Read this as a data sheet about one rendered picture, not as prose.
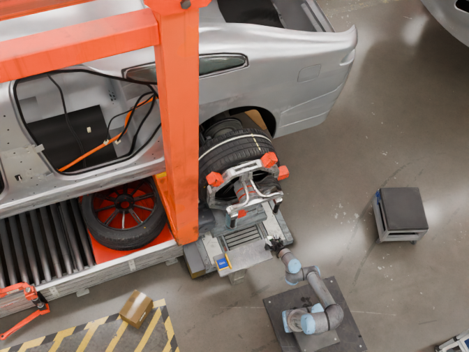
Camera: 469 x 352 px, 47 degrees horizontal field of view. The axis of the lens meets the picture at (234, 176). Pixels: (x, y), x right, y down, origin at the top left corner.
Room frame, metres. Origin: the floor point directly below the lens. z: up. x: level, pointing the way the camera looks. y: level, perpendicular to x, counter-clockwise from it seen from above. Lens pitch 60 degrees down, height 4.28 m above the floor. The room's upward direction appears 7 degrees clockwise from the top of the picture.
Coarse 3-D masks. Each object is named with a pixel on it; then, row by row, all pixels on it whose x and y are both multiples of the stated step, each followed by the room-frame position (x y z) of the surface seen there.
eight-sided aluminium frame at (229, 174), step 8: (256, 160) 1.99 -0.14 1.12; (232, 168) 1.90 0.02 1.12; (240, 168) 1.92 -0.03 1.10; (248, 168) 1.92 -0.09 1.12; (256, 168) 1.93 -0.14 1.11; (264, 168) 1.97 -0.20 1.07; (272, 168) 2.00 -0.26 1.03; (224, 176) 1.87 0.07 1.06; (232, 176) 1.85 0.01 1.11; (224, 184) 1.82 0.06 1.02; (208, 192) 1.81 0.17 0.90; (264, 192) 1.98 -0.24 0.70; (208, 200) 1.82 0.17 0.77; (216, 200) 1.85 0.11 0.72; (224, 200) 1.90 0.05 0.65; (232, 200) 1.92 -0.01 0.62; (216, 208) 1.80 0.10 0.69; (224, 208) 1.83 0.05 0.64
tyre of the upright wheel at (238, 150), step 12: (228, 132) 2.16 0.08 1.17; (240, 132) 2.17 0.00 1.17; (252, 132) 2.21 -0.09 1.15; (264, 132) 2.29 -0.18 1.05; (204, 144) 2.08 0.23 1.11; (216, 144) 2.07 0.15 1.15; (228, 144) 2.06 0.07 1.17; (240, 144) 2.07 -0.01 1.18; (252, 144) 2.09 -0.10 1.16; (264, 144) 2.14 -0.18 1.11; (204, 156) 2.00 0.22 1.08; (216, 156) 1.97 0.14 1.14; (228, 156) 1.97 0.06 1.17; (240, 156) 1.97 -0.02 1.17; (252, 156) 2.01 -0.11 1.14; (276, 156) 2.11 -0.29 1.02; (204, 168) 1.91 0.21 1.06; (216, 168) 1.89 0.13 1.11; (204, 180) 1.85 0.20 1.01; (204, 192) 1.85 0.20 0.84
